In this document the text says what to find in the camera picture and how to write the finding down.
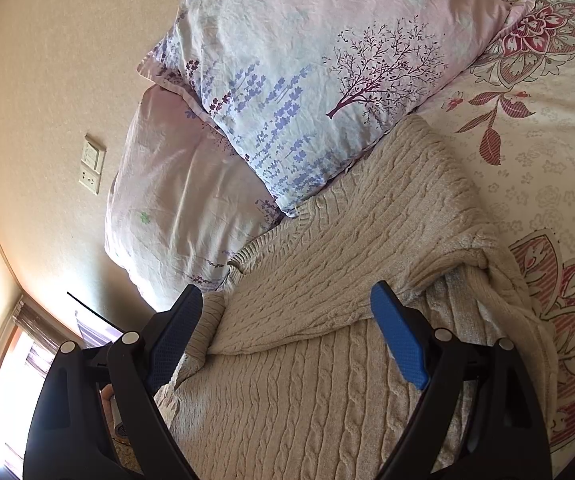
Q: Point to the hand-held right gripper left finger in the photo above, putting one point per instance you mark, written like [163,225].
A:
[175,332]

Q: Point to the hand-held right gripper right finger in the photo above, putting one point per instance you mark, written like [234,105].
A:
[400,332]

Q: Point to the plain pink pillow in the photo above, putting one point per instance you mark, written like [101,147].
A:
[177,200]

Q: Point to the floral bed sheet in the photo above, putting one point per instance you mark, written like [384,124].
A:
[542,150]

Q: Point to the tree print pillow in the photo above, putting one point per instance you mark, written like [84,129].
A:
[317,70]

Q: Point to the wall switch and socket panel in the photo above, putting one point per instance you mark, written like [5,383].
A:
[91,164]

